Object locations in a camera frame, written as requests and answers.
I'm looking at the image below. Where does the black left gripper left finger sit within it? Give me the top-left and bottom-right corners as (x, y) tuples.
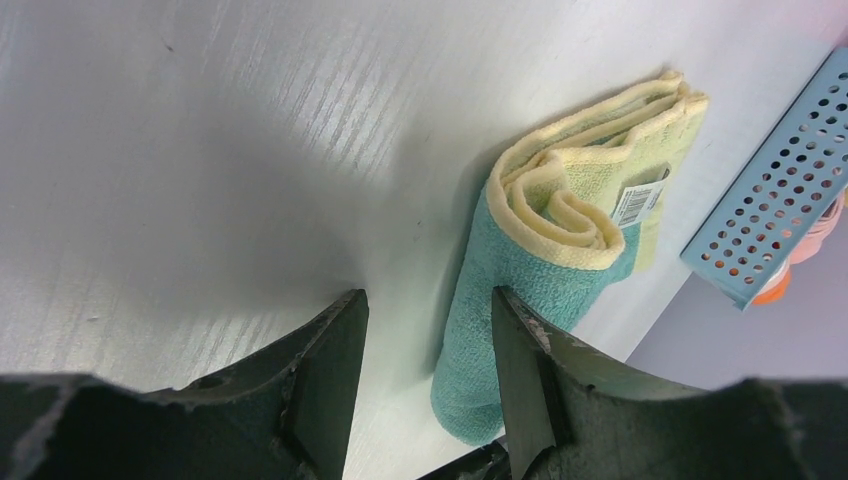
(1, 289), (369, 479)

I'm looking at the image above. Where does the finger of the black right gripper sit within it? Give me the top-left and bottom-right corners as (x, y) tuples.
(420, 441), (511, 480)

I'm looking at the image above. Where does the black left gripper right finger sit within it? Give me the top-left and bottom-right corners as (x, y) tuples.
(491, 287), (847, 479)

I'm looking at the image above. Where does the yellow green teal towel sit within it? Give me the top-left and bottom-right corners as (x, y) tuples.
(430, 71), (709, 446)

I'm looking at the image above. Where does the rolled orange towel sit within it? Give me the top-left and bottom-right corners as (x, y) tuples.
(752, 262), (791, 305)

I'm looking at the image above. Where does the rolled pink towel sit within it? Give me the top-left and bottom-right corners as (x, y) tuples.
(789, 192), (846, 265)

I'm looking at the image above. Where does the blue perforated basket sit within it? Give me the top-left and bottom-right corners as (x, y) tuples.
(680, 47), (847, 310)

